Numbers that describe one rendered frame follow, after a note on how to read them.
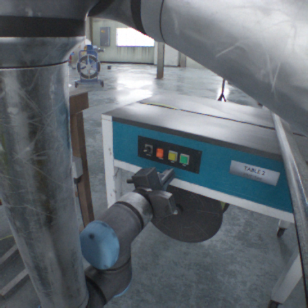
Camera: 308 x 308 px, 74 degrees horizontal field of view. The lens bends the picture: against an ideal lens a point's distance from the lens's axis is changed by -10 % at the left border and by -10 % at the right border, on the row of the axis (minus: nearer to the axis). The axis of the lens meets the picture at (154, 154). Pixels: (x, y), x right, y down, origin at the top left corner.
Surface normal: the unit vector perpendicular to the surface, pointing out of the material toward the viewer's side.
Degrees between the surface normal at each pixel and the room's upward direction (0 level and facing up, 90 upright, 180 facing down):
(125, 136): 90
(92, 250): 85
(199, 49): 127
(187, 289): 0
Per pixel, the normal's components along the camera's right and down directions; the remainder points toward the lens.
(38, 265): 0.00, 0.50
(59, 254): 0.61, 0.46
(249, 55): -0.66, 0.59
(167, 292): 0.04, -0.90
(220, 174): -0.48, 0.37
